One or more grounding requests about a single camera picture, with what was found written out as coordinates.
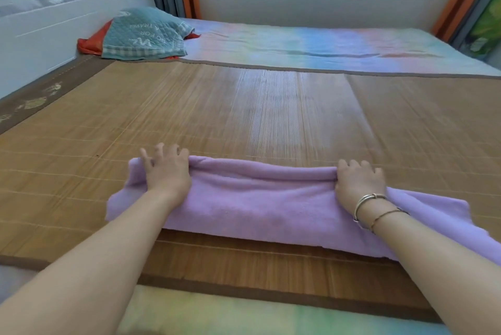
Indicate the person's left hand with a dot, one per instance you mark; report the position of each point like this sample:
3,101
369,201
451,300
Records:
168,178

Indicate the person's right hand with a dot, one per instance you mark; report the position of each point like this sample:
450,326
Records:
358,186

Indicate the purple towel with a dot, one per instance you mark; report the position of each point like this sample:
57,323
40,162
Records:
274,205

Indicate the person's right forearm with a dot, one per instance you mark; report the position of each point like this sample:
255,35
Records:
438,268

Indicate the person's left forearm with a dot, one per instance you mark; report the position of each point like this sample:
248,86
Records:
86,268

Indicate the brown bamboo sleeping mat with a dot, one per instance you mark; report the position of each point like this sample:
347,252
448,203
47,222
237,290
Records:
254,111

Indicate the pastel rainbow bed sheet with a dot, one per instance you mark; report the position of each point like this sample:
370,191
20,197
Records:
332,49

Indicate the teal quilted pillow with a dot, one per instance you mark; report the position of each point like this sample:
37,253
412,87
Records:
145,35

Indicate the red cloth under pillow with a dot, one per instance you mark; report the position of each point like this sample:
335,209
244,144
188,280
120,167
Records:
90,45

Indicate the white glossy headboard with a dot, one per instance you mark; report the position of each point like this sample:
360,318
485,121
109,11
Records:
58,14

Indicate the green yellow painted board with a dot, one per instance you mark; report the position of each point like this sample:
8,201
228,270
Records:
487,29

